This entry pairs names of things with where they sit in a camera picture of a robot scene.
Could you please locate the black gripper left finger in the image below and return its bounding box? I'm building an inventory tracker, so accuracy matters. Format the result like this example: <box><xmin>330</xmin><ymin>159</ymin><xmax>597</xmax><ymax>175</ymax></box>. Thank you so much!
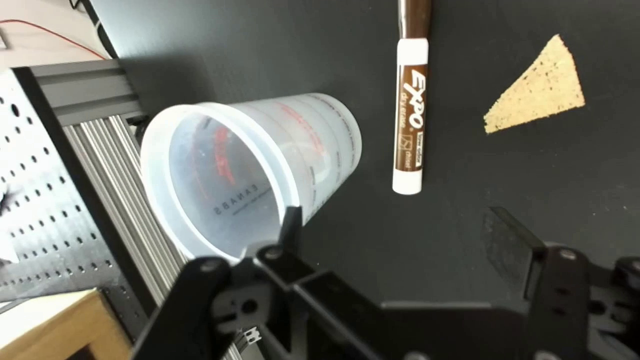
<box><xmin>133</xmin><ymin>204</ymin><xmax>376</xmax><ymax>360</ymax></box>

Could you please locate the thin black cable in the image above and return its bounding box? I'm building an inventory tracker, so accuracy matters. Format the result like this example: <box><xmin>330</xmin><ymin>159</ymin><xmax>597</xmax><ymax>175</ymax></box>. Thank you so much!
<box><xmin>69</xmin><ymin>0</ymin><xmax>121</xmax><ymax>61</ymax></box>

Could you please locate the large open cardboard box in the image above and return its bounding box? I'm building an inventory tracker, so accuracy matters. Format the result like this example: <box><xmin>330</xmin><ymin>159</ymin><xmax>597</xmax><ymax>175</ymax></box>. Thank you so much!
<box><xmin>0</xmin><ymin>287</ymin><xmax>137</xmax><ymax>360</ymax></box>

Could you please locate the triangular cork piece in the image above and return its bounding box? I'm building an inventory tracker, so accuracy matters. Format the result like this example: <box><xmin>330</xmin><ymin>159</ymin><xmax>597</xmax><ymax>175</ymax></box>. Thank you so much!
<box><xmin>482</xmin><ymin>32</ymin><xmax>588</xmax><ymax>135</ymax></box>

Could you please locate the black perforated breadboard plate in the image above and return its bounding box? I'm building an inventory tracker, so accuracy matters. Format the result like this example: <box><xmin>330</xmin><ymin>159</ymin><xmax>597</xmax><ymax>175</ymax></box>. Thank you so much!
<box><xmin>0</xmin><ymin>65</ymin><xmax>127</xmax><ymax>303</ymax></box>

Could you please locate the brown Expo marker pen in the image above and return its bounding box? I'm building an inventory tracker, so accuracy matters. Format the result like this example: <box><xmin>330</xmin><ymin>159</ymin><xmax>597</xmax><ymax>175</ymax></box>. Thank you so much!
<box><xmin>391</xmin><ymin>0</ymin><xmax>435</xmax><ymax>197</ymax></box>

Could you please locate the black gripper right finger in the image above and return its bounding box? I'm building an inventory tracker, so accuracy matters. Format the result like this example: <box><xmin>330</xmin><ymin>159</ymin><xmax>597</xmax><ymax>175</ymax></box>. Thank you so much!
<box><xmin>484</xmin><ymin>205</ymin><xmax>640</xmax><ymax>360</ymax></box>

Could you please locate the thin red cable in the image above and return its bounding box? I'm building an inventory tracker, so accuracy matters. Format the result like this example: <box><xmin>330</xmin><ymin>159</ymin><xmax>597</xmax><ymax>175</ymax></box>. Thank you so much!
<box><xmin>0</xmin><ymin>14</ymin><xmax>105</xmax><ymax>63</ymax></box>

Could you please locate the aluminium extrusion rail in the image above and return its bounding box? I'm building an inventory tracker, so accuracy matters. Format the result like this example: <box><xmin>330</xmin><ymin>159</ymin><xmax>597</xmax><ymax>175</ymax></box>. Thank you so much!
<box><xmin>11</xmin><ymin>58</ymin><xmax>192</xmax><ymax>310</ymax></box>

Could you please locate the translucent plastic measuring cup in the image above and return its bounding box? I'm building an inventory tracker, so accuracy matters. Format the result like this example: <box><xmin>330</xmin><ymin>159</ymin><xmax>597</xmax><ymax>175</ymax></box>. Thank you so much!
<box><xmin>139</xmin><ymin>89</ymin><xmax>367</xmax><ymax>263</ymax></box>

